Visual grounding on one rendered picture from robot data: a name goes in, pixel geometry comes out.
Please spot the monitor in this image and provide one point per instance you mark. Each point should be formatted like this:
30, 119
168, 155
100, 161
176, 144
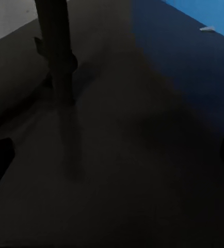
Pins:
56, 42

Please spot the room divider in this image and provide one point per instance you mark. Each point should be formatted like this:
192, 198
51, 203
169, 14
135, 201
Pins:
208, 12

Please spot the desk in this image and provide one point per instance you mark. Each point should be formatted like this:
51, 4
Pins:
134, 162

